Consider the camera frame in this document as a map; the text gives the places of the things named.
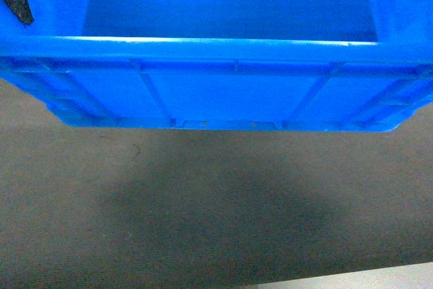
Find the large blue plastic crate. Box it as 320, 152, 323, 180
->
1, 0, 432, 132

